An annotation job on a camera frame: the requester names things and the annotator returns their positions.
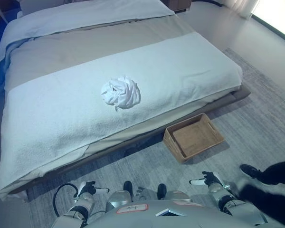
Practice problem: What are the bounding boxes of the beige duvet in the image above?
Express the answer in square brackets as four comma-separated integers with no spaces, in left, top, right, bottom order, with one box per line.
[4,17,198,96]

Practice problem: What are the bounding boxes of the white garment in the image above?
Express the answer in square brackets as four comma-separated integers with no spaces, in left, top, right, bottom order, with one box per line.
[100,75,142,112]

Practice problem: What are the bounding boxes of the woven wicker basket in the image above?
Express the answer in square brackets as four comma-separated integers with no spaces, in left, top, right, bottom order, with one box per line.
[163,113,226,164]

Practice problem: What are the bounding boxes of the person's black trouser leg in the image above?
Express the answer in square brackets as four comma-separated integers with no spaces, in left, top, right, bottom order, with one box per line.
[237,159,285,217]

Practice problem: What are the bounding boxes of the brown bed frame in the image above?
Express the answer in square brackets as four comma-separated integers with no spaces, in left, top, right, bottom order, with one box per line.
[26,84,251,190]

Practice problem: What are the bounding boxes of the silver robot leg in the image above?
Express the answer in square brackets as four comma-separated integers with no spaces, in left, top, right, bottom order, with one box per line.
[106,180,134,210]
[157,183,193,204]

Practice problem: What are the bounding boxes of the grey robot torso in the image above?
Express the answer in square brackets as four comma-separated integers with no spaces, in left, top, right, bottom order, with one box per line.
[85,199,261,228]

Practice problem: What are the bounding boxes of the black sneaker of person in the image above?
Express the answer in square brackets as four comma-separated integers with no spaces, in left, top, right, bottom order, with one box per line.
[239,164,265,180]

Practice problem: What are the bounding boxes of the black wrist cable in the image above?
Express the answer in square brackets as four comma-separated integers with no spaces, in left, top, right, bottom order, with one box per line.
[52,183,80,217]

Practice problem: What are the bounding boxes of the silver left robot leg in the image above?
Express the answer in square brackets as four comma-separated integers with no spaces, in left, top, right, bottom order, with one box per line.
[106,180,134,210]

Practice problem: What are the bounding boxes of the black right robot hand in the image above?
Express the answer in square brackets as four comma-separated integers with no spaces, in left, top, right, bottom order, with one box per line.
[189,171,223,188]

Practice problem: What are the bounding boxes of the brown wooden nightstand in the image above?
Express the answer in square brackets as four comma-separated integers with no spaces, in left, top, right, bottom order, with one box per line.
[161,0,192,13]

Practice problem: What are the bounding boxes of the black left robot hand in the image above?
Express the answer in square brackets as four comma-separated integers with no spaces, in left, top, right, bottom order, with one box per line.
[80,180,110,195]

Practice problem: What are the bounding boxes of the silver right robot leg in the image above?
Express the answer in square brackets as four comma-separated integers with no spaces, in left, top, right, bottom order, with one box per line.
[157,183,193,204]

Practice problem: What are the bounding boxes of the white folded top sheet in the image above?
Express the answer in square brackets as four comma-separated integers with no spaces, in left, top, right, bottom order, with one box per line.
[0,0,175,89]

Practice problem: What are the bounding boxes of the bed with white blanket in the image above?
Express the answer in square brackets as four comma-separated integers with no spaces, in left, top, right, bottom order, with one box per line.
[0,32,243,195]

